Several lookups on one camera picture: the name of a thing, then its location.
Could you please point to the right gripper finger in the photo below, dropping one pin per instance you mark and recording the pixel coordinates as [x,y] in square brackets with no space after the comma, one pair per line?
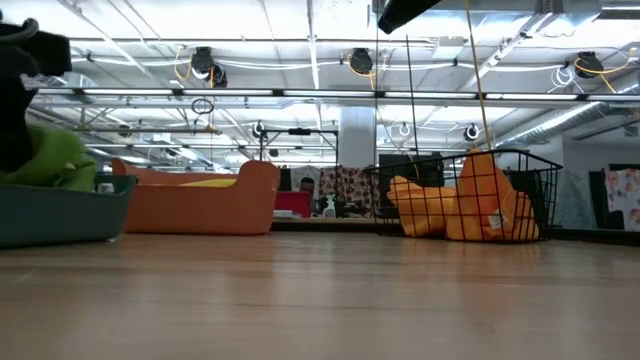
[405,12]

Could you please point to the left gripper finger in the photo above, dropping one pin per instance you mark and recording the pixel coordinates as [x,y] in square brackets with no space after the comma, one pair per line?
[15,135]

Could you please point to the green microfiber towel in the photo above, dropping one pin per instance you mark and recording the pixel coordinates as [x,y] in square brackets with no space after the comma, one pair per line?
[50,182]
[60,147]

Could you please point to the orange microfiber towel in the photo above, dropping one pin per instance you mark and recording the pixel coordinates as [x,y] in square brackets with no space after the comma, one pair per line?
[422,210]
[485,200]

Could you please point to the yellow microfiber towel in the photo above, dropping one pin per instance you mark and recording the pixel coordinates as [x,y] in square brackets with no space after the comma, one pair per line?
[210,183]

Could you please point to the teal plastic basket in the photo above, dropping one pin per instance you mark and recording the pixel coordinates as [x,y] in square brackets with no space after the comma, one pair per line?
[60,215]

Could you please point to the long ceiling light strip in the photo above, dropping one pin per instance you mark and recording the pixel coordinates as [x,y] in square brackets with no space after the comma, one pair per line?
[325,94]

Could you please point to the brown patterned fabric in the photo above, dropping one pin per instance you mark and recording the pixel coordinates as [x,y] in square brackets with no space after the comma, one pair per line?
[350,182]

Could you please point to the person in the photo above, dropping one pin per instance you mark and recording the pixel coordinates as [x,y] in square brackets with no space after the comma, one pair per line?
[307,186]

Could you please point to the orange plastic basket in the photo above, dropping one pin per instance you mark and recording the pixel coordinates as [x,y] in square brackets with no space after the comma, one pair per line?
[210,210]

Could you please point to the white spray bottle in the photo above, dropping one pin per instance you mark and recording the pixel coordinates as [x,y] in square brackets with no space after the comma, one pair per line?
[330,207]

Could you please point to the white floral cloth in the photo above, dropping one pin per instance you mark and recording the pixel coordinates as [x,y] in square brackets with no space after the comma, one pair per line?
[622,195]

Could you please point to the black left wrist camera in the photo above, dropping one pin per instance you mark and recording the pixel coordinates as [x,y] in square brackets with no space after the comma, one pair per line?
[50,52]

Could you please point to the black metal stand frame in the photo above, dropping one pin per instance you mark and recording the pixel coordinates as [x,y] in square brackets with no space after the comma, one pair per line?
[299,131]

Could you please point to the black aluminium table frame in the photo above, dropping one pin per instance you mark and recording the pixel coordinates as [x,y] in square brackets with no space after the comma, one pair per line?
[325,226]

